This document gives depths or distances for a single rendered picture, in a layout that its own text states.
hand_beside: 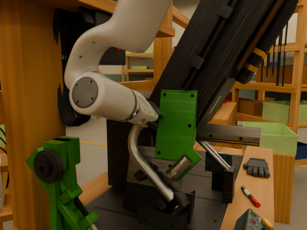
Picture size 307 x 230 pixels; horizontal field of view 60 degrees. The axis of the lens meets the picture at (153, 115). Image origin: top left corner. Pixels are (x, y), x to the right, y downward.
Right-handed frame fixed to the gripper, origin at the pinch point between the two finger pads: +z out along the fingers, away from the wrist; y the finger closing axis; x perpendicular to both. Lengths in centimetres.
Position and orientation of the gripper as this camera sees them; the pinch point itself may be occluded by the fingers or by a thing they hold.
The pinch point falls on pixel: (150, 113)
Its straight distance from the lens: 79.6
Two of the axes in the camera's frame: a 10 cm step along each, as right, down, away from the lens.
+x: -7.2, 6.6, 2.2
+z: 3.9, 1.2, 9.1
